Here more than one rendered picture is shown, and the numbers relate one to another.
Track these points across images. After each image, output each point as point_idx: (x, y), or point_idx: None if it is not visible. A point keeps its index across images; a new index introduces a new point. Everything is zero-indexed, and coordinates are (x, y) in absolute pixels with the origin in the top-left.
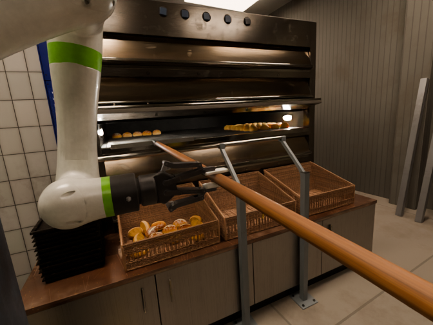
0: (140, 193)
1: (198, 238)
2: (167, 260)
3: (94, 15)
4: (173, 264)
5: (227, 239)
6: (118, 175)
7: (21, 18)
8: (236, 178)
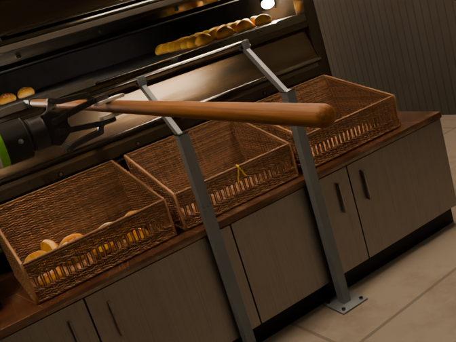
0: (30, 135)
1: (139, 233)
2: (98, 276)
3: None
4: (108, 277)
5: (187, 228)
6: (3, 123)
7: None
8: (174, 125)
